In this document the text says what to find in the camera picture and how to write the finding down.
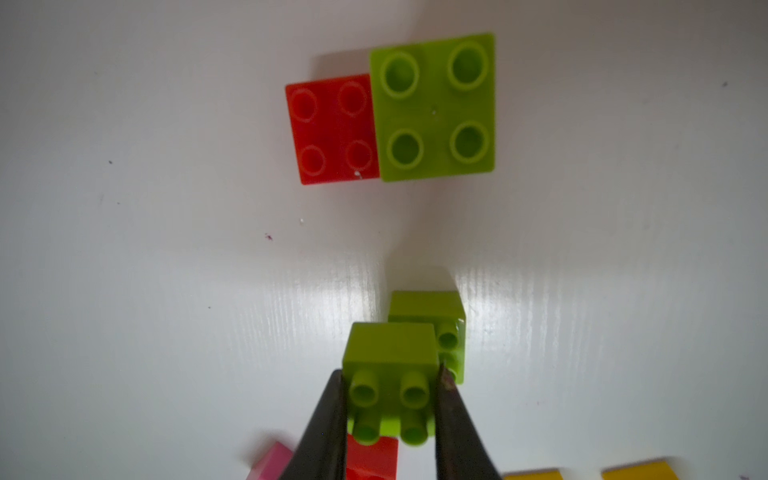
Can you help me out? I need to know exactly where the yellow lego brick left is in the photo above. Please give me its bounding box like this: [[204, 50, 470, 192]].
[[502, 469, 563, 480]]

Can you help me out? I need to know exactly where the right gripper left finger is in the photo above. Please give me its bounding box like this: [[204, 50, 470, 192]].
[[279, 369, 347, 480]]

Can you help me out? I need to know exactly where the small red lego brick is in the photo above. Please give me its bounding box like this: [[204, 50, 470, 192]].
[[346, 434, 399, 480]]

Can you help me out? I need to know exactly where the red long lego brick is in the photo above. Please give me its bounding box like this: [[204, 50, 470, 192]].
[[285, 74, 380, 185]]

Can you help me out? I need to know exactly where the yellow lego brick right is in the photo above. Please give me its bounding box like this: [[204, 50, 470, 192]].
[[601, 459, 678, 480]]

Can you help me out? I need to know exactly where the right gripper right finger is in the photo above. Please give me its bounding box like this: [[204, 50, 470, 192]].
[[434, 364, 501, 480]]

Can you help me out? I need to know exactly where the yellow lego brick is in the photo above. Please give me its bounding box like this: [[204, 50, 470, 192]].
[[502, 469, 563, 480], [601, 459, 678, 480]]

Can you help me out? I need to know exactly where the green lego brick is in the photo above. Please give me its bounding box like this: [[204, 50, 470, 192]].
[[388, 291, 467, 385], [342, 322, 440, 447], [369, 33, 495, 182]]

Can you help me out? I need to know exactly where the pink lego brick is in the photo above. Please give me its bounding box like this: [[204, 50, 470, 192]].
[[246, 441, 293, 480]]

